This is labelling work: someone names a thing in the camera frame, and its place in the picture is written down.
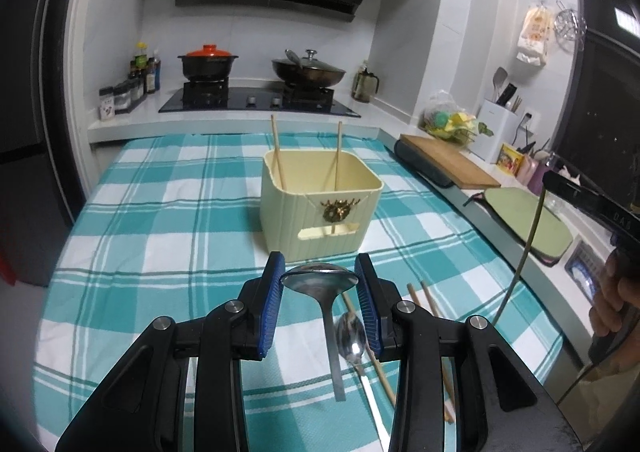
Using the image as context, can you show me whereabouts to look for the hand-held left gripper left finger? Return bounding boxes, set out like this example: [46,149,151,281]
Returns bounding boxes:
[55,251,287,452]

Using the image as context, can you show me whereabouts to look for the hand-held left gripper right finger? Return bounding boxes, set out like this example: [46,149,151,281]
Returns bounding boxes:
[354,253,566,452]

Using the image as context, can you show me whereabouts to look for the small steel spoon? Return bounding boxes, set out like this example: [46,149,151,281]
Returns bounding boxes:
[334,312,392,440]

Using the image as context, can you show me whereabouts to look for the steel ladle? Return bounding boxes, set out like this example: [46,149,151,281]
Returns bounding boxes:
[280,262,360,404]

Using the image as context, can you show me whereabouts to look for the cream utensil box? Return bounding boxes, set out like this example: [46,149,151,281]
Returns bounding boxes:
[261,148,385,253]

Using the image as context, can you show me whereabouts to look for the person's right hand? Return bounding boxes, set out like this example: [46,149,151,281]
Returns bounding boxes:
[588,249,628,339]

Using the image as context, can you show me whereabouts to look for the digital kitchen scale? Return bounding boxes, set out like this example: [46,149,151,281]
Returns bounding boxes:
[564,239,608,300]

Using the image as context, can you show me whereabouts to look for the pink cup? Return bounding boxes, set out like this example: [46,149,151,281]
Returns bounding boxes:
[515,155,540,185]

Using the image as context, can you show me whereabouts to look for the green cutting mat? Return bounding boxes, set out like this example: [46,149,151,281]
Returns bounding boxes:
[462,186,574,267]

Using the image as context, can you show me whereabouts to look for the yellow packet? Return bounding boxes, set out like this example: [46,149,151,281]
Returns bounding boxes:
[496,142,525,177]

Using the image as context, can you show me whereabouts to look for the dark window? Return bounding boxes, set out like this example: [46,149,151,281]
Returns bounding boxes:
[550,0,640,213]

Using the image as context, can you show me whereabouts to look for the white utensil holder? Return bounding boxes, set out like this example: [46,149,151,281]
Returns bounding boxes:
[472,99,521,164]

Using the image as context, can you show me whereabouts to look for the teal checkered tablecloth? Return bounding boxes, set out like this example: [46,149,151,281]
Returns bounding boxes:
[32,132,566,452]

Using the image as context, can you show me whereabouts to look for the wooden cutting board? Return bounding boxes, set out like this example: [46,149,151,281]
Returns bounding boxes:
[400,133,502,189]

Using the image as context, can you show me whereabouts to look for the grey spatula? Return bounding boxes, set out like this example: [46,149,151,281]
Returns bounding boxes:
[492,66,509,104]

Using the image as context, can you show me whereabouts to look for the plastic bag with sponges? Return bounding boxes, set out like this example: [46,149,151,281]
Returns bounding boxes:
[419,91,493,145]

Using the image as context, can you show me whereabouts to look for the hanging plastic bag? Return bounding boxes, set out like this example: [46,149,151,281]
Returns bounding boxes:
[516,4,555,67]

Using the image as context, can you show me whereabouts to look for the black gas cooktop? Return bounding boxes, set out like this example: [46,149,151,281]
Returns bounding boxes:
[158,80,362,119]

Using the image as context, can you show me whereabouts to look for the black wok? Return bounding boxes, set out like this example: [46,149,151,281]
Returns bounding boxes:
[271,57,347,88]

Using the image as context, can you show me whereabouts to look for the glass wok lid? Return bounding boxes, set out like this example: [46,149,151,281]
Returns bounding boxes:
[285,49,333,70]

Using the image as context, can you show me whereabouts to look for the black clay pot red lid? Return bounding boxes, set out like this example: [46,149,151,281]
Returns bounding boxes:
[177,45,240,82]

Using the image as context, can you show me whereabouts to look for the dark sauce bottle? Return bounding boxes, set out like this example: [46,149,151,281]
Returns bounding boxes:
[146,50,162,94]

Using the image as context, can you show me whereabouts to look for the dark refrigerator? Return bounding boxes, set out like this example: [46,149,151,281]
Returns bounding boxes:
[0,0,96,288]

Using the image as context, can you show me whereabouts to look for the thin dark cable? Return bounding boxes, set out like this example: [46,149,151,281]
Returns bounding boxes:
[492,185,547,328]

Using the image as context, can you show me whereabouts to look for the wire steamer rack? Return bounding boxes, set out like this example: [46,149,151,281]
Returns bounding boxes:
[554,2,587,50]

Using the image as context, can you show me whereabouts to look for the glass jar with handle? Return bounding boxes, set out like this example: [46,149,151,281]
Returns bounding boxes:
[352,61,381,104]

